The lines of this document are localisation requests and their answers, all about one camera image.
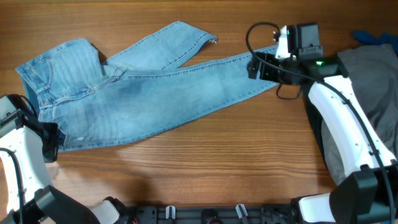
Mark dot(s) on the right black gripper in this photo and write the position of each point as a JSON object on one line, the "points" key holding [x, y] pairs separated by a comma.
{"points": [[265, 66]]}

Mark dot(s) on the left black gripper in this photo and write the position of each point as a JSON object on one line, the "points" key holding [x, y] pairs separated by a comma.
{"points": [[50, 137]]}

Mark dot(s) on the light blue denim jeans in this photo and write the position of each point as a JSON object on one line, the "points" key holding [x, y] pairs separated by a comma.
{"points": [[140, 92]]}

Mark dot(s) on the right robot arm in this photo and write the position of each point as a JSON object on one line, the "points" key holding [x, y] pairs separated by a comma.
{"points": [[368, 194]]}

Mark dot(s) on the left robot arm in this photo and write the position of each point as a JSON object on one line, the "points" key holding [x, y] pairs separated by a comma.
{"points": [[27, 146]]}

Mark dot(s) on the dark blue garment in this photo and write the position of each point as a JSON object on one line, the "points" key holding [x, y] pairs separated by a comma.
{"points": [[366, 38]]}

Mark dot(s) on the grey garment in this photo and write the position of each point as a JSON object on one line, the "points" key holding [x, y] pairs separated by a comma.
{"points": [[372, 70]]}

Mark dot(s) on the black mounting rail base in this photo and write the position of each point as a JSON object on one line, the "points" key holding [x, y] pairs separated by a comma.
{"points": [[239, 214]]}

